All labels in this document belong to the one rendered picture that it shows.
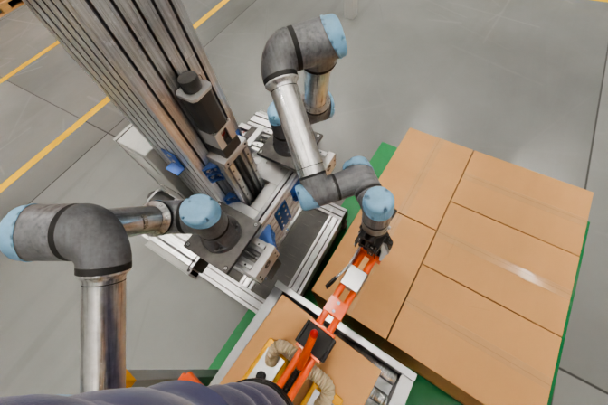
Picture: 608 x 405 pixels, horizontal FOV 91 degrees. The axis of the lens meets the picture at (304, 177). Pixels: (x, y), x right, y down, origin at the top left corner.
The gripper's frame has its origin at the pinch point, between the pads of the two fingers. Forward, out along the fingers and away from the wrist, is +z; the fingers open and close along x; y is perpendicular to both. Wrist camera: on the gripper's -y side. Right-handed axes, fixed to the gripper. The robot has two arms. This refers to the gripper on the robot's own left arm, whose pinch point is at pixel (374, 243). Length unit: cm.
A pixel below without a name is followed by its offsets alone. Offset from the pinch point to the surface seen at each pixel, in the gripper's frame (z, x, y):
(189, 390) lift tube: -54, -4, 50
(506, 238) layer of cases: 54, 46, -57
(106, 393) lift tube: -67, -5, 51
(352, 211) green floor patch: 108, -40, -52
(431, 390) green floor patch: 108, 52, 18
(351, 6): 93, -174, -274
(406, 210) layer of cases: 54, -1, -46
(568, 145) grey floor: 108, 72, -190
